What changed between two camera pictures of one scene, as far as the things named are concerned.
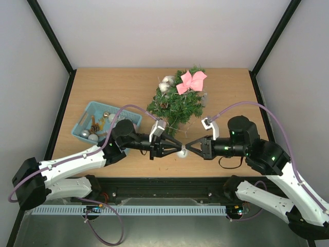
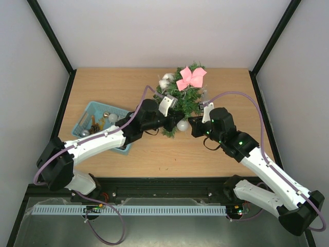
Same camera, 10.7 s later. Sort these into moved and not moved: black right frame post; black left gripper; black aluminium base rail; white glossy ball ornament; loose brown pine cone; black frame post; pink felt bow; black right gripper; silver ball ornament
Moved: pink felt bow; black left gripper; white glossy ball ornament; black right gripper
Not moved: loose brown pine cone; black right frame post; black aluminium base rail; silver ball ornament; black frame post
